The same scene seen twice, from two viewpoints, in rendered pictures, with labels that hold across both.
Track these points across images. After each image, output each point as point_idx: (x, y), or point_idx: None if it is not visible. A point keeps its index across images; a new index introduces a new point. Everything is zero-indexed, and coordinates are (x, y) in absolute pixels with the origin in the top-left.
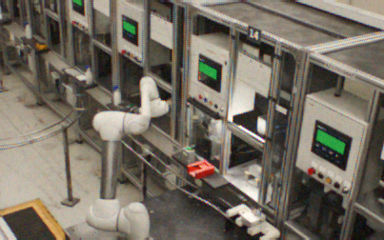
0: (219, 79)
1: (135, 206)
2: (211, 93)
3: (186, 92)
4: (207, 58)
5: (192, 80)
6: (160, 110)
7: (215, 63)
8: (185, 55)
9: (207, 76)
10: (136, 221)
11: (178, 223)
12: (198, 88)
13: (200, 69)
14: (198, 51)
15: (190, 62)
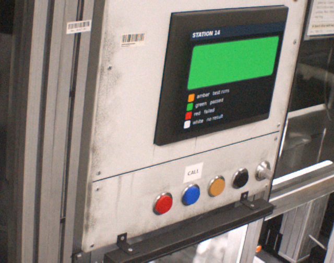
0: (277, 66)
1: None
2: (218, 151)
3: (54, 256)
4: (226, 14)
5: (108, 172)
6: None
7: (267, 12)
8: (43, 83)
9: (230, 89)
10: None
11: None
12: (150, 177)
13: (196, 78)
14: (162, 11)
15: (82, 97)
